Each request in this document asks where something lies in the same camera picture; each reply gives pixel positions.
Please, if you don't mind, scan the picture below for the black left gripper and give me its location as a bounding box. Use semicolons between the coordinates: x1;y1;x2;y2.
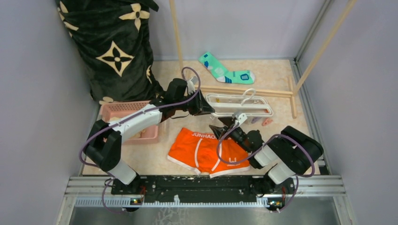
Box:
175;89;215;116

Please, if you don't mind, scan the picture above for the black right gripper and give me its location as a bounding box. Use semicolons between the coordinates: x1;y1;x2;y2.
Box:
209;116;252;153

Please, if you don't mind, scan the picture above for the white multi-clip hanger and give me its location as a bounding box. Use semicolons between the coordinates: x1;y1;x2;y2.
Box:
206;89;274;118

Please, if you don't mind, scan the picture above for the orange underwear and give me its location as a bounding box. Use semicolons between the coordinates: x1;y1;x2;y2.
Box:
167;128;251;178

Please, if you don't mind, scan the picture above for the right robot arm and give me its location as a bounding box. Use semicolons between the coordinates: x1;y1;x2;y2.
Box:
210;117;324;193

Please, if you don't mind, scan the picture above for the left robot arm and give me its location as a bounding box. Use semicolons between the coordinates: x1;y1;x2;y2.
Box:
80;78;215;194

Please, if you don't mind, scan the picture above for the beige cloth in basket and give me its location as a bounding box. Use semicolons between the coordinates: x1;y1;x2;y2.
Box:
131;129;146;139

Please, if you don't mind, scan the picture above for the green blue patterned sock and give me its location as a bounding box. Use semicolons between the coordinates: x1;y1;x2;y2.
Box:
198;52;255;84

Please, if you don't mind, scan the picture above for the pink plastic basket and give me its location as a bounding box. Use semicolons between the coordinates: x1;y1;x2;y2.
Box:
98;101;159;145

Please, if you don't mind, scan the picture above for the black floral blanket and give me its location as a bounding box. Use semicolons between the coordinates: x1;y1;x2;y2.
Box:
56;0;164;105

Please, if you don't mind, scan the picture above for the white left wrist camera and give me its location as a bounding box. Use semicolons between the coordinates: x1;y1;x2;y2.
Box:
187;77;198;95

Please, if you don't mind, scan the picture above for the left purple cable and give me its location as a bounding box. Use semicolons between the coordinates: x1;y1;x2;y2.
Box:
78;67;202;215

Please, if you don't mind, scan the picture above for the wooden drying rack frame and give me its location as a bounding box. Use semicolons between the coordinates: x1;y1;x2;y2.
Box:
168;0;358;120

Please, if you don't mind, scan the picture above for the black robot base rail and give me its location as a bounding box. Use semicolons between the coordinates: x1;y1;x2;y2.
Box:
111;175;295;203

